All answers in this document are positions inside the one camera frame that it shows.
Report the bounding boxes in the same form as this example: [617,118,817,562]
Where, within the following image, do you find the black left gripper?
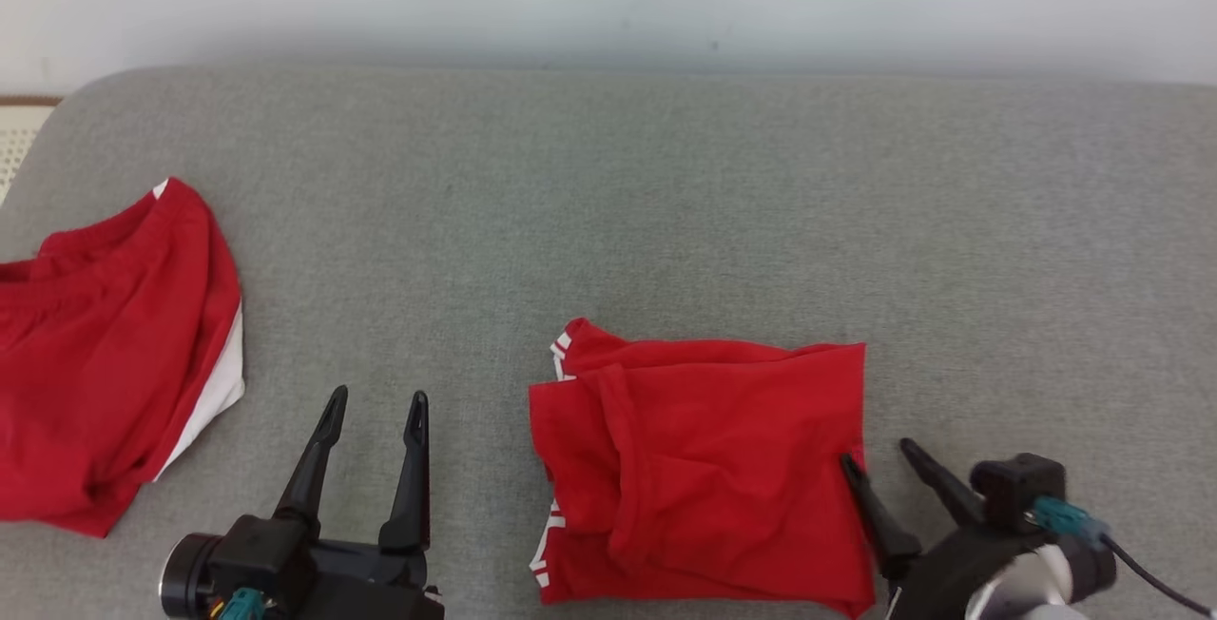
[273,385,445,620]

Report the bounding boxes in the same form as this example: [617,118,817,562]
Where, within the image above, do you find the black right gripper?
[840,438,1037,620]

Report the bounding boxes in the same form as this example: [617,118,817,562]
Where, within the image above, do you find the red basketball jersey number 23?
[528,317,877,620]

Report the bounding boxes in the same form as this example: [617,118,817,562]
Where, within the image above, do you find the red shorts with white stripe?
[0,176,246,539]

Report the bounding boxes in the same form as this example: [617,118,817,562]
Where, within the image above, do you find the grey fabric sofa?
[0,65,1217,620]

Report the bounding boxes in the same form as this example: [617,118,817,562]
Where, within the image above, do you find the white perforated floor mat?
[0,105,56,204]

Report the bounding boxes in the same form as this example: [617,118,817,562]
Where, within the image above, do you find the teal right camera cable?
[1031,494,1215,618]

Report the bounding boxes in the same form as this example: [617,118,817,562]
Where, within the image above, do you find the teal camera cable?
[1031,494,1215,618]
[217,587,267,620]

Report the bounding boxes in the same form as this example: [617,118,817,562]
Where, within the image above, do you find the teal left camera cable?
[217,587,267,620]

